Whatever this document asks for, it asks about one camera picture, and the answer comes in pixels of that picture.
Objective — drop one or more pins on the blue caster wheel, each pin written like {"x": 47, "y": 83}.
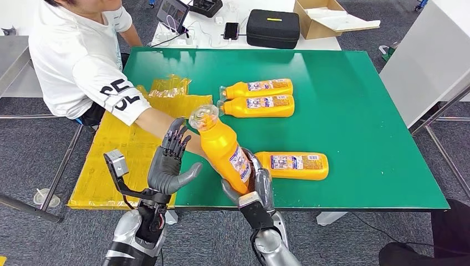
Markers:
{"x": 419, "y": 3}
{"x": 150, "y": 3}

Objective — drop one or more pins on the white foam sheet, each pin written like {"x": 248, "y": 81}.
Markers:
{"x": 343, "y": 21}

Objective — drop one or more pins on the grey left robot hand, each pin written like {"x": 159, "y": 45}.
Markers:
{"x": 165, "y": 176}

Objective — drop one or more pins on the black carrying case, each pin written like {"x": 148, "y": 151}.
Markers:
{"x": 273, "y": 30}

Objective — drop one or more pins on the white table foot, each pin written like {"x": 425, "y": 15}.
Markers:
{"x": 330, "y": 218}
{"x": 172, "y": 217}

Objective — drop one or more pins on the white power strip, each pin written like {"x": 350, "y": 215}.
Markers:
{"x": 184, "y": 41}

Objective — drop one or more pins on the white table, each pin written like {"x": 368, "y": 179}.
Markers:
{"x": 259, "y": 3}

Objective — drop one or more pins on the orange detergent bottle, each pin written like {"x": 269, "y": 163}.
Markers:
{"x": 238, "y": 90}
{"x": 238, "y": 107}
{"x": 293, "y": 174}
{"x": 220, "y": 147}

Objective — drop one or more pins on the person's right forearm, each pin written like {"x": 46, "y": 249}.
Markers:
{"x": 154, "y": 123}

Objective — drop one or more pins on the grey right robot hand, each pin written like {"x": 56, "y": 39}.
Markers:
{"x": 265, "y": 187}

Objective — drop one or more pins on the black tablet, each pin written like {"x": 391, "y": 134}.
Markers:
{"x": 172, "y": 13}

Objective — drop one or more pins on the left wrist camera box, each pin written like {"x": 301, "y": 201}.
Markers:
{"x": 116, "y": 163}

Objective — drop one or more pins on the person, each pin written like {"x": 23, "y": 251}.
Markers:
{"x": 73, "y": 55}
{"x": 451, "y": 235}

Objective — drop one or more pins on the green and white item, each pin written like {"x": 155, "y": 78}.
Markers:
{"x": 387, "y": 52}

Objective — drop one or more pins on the clear plastic cup lid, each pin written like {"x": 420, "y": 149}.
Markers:
{"x": 46, "y": 199}

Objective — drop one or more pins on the person's left forearm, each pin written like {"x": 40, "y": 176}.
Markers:
{"x": 132, "y": 36}

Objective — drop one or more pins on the black smartphone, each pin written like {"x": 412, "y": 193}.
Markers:
{"x": 231, "y": 31}

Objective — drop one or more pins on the metal table frame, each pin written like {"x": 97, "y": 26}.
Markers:
{"x": 441, "y": 108}

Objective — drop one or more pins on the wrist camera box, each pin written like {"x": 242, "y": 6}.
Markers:
{"x": 116, "y": 163}
{"x": 255, "y": 214}

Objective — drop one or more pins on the yellow taped cardboard mat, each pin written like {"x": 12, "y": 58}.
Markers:
{"x": 110, "y": 165}

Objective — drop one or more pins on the brown cardboard box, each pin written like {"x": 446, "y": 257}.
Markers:
{"x": 314, "y": 30}

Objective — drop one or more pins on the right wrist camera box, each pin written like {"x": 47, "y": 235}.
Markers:
{"x": 255, "y": 214}

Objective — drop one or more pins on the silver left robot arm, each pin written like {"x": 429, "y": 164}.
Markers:
{"x": 125, "y": 235}

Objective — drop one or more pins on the black controller device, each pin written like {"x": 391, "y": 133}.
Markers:
{"x": 205, "y": 6}

